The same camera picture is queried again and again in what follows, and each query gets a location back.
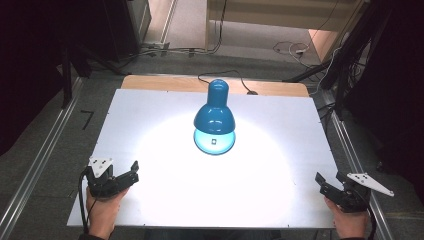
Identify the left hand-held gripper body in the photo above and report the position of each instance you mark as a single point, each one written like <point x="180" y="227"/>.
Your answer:
<point x="103" y="185"/>

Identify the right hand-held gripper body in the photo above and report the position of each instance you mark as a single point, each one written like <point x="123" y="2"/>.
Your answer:
<point x="353" y="196"/>

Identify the person's left hand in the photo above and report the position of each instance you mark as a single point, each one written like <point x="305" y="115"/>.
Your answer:
<point x="104" y="210"/>

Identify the person's right hand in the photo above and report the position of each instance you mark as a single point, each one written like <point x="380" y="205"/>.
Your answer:
<point x="348" y="223"/>

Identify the black metal stand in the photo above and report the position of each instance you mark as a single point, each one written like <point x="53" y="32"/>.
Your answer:
<point x="68" y="76"/>
<point x="346" y="60"/>

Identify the grey power strip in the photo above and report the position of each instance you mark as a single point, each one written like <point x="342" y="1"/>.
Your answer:
<point x="156" y="45"/>

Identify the dark cabinet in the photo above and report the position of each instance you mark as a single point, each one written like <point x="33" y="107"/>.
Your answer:
<point x="126" y="26"/>

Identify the light wooden furniture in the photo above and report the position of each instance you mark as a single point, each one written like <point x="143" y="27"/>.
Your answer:
<point x="266" y="15"/>

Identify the aluminium floor rail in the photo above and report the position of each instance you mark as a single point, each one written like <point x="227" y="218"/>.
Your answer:
<point x="36" y="163"/>
<point x="361" y="173"/>

